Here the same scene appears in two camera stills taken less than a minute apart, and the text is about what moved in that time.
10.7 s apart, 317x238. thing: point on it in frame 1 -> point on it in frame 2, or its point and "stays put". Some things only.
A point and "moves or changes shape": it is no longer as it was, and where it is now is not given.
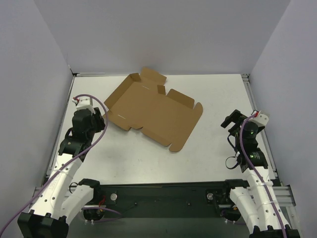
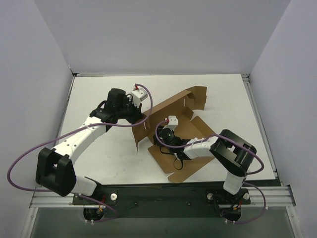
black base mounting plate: x=179 y=200 stays put
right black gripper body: x=234 y=120 -> x=159 y=135
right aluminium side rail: x=248 y=85 stays put
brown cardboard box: x=142 y=102 moves or changes shape
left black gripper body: x=98 y=119 -> x=135 y=115
